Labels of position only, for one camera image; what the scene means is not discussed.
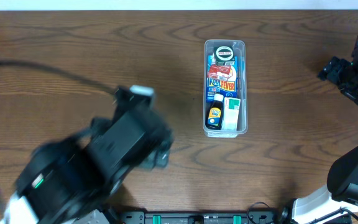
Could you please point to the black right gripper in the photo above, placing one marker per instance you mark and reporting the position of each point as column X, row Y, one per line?
column 334, row 71

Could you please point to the clear plastic container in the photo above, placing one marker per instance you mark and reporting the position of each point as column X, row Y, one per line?
column 239, row 49

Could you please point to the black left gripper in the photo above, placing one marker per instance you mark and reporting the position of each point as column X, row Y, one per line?
column 155, row 144

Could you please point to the black mounting rail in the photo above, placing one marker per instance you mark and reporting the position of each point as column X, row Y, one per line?
column 258, row 216

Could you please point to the dark bottle white cap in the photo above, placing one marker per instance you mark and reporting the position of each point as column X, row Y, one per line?
column 215, row 113

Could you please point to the red medicine box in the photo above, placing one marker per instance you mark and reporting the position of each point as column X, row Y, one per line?
column 220, row 72

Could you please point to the white green medicine box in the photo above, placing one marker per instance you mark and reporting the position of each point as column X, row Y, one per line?
column 230, row 113

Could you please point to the blue Kool Fever box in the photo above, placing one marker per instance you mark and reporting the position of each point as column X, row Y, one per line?
column 226, row 88

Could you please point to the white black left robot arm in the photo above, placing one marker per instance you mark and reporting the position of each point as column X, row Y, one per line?
column 66, row 180

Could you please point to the dark green round-logo box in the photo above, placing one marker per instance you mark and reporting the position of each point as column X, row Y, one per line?
column 224, row 55

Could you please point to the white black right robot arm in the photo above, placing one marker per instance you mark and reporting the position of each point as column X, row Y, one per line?
column 337, row 200

